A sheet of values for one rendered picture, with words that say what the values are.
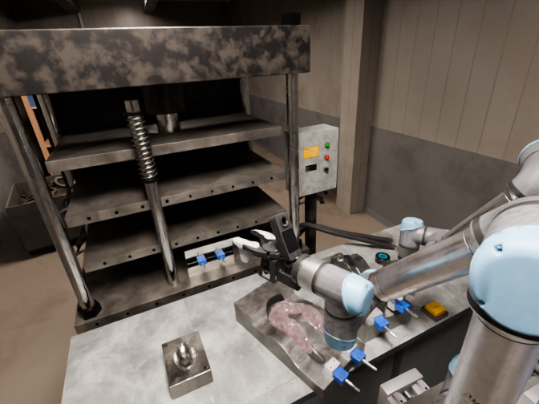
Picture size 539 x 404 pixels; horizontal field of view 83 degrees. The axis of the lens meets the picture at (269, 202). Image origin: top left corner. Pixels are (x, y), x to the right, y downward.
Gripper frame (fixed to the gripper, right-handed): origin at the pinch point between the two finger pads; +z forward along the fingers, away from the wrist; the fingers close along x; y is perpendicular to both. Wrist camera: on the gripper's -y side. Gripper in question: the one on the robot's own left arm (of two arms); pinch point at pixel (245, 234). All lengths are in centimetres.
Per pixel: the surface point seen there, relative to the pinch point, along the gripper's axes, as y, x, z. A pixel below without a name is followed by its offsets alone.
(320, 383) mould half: 58, 20, -17
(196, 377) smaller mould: 61, -6, 18
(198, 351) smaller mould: 59, 0, 25
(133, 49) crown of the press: -49, 8, 68
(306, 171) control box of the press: 8, 101, 50
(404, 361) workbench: 80, 75, -31
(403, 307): 43, 61, -28
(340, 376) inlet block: 56, 26, -22
